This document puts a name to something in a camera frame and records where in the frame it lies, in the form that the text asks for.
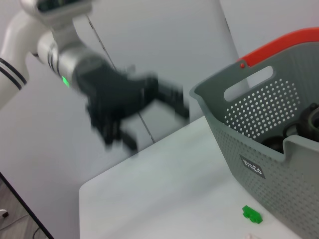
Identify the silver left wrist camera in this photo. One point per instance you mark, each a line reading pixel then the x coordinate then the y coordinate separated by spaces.
pixel 62 10

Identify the grey-green perforated storage bin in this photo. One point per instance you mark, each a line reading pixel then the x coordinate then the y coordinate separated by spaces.
pixel 261 149

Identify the green flat toy block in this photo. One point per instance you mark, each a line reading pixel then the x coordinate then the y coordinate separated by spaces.
pixel 251 214

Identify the glass teacup black base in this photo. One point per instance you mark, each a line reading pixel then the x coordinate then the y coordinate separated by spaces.
pixel 309 122
pixel 272 145

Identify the white office chair base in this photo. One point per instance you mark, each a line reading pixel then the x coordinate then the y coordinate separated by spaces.
pixel 3 213

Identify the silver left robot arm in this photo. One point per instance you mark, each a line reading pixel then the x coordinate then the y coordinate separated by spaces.
pixel 15 49

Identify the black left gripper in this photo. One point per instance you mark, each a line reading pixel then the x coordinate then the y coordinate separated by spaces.
pixel 107 94

